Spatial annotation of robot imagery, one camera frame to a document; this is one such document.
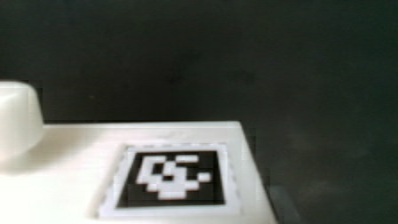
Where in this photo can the white drawer tray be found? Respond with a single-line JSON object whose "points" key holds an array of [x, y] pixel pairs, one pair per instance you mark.
{"points": [[125, 173]]}

